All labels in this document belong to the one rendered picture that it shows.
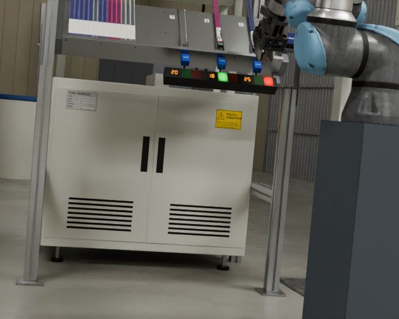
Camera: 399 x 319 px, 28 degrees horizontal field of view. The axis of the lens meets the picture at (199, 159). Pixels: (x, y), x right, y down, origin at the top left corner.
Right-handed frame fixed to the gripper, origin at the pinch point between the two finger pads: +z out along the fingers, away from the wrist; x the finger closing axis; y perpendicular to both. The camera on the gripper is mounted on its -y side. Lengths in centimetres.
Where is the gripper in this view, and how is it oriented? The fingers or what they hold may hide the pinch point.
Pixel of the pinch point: (261, 56)
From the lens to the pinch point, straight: 237.9
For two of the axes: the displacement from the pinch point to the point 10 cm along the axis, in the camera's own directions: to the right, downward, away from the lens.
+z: -1.9, 6.2, 7.6
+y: 0.6, 7.8, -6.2
